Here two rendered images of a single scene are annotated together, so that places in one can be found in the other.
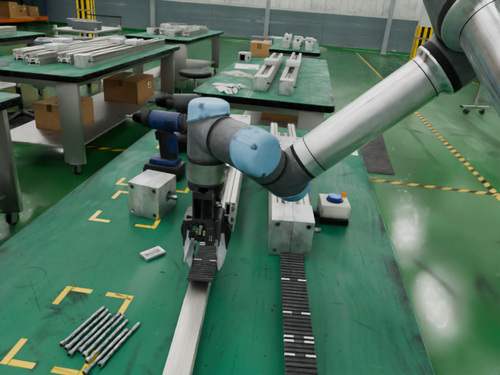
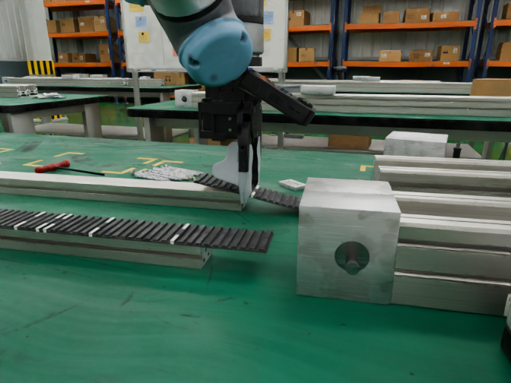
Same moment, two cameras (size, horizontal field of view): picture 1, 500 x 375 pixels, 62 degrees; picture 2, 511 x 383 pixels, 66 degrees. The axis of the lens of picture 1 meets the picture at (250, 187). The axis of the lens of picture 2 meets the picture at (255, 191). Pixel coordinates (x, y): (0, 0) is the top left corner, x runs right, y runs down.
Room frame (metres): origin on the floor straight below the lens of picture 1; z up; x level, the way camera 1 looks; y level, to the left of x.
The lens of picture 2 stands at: (0.87, -0.50, 1.00)
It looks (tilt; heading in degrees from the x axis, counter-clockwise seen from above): 18 degrees down; 101
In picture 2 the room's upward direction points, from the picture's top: straight up
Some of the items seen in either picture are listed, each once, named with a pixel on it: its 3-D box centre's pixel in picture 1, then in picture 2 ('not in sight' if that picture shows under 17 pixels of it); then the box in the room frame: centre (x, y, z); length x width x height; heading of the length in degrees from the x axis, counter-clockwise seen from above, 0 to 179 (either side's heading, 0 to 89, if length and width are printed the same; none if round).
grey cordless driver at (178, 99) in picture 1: (175, 123); not in sight; (1.52, 0.30, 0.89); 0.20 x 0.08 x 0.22; 111
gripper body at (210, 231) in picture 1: (204, 210); (233, 99); (0.72, 0.08, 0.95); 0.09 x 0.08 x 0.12; 179
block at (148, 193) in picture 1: (156, 195); (413, 163); (1.02, 0.25, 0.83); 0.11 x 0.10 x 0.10; 74
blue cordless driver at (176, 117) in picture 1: (155, 143); not in sight; (1.26, 0.31, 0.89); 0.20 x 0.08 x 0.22; 82
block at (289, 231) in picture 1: (295, 229); (344, 239); (0.89, -0.12, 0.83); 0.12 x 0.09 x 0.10; 89
